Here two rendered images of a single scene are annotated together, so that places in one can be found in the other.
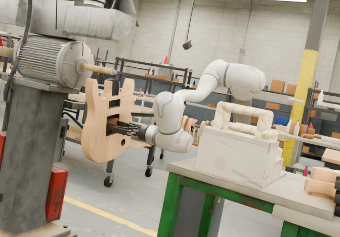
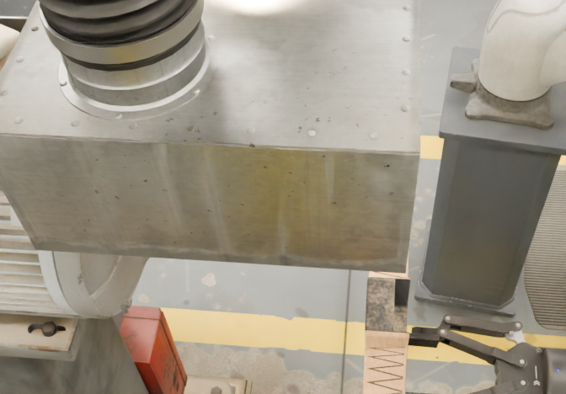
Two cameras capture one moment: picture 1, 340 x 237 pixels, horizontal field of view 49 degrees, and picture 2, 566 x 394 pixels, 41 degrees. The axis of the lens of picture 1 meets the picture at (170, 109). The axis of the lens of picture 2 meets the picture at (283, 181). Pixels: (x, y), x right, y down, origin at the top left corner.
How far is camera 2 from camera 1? 1.64 m
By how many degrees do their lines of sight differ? 49
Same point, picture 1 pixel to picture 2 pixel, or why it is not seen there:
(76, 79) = not seen: hidden behind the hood
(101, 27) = (316, 227)
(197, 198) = (512, 174)
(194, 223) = (506, 218)
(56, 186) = (161, 367)
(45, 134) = (90, 359)
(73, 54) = not seen: hidden behind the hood
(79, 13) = (111, 174)
